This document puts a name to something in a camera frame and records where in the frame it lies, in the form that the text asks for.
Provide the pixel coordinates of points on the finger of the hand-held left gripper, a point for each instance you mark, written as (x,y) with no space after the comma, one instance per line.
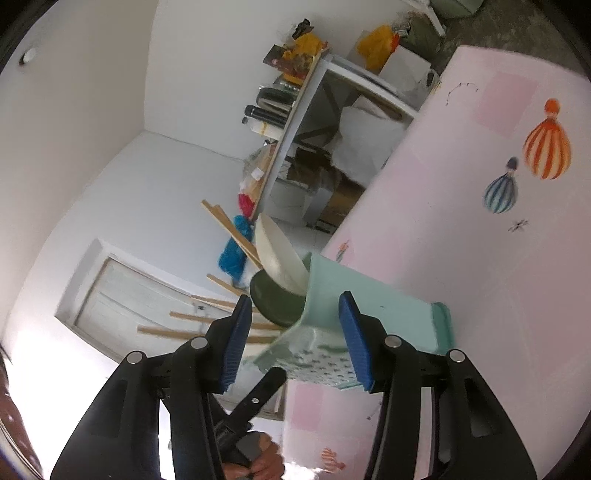
(263,392)

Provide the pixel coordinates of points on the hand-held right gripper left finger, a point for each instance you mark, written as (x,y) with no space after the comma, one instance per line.
(235,344)

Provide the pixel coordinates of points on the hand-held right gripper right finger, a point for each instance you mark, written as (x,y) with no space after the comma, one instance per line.
(358,344)

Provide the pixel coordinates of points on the teal star-cutout utensil holder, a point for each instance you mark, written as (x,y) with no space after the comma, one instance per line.
(323,304)

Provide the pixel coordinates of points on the dark green spoon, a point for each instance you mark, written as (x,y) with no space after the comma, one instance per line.
(274,304)

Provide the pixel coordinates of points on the white plastic ladle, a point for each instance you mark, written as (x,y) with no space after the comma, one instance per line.
(277,251)

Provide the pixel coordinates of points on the bunch of wooden chopsticks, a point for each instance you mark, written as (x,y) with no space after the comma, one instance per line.
(231,233)

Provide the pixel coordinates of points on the person's left hand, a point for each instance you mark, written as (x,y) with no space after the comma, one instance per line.
(265,466)

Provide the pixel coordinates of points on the blue plastic bag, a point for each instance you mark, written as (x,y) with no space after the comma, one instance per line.
(233,256)

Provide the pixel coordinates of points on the white door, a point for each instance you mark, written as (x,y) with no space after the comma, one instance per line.
(120,295)

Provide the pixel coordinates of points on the pink balloon print tablecloth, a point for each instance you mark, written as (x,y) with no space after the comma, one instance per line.
(461,254)

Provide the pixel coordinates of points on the red plastic bag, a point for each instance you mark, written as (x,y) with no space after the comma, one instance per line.
(246,205)

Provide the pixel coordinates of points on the clear bag of yellow food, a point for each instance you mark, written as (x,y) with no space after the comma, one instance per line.
(258,170)

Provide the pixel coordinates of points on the white plastic sack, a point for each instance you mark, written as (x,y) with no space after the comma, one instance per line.
(369,138)

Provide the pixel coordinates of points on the white bottle yellow label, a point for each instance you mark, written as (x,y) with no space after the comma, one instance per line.
(263,129)

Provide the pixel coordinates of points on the white side table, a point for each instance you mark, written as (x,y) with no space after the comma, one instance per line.
(295,124)

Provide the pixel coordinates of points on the dark red dotted clothing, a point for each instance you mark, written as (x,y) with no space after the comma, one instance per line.
(16,415)

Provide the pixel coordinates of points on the black thermos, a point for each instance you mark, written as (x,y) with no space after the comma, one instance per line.
(265,114)

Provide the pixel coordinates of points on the black kettle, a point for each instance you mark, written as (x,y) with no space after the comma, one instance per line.
(277,97)

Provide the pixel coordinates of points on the white box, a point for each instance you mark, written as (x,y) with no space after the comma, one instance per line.
(406,69)

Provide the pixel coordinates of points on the pile of snack packets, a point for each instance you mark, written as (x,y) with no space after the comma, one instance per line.
(300,53)

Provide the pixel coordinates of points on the yellow plastic bag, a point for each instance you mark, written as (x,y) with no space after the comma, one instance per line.
(376,46)

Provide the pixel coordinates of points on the dark green bag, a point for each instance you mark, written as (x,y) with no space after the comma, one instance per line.
(422,34)

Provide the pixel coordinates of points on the white plastic stool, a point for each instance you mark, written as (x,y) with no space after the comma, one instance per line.
(436,16)

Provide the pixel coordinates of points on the silver refrigerator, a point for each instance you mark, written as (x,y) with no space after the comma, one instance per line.
(457,7)

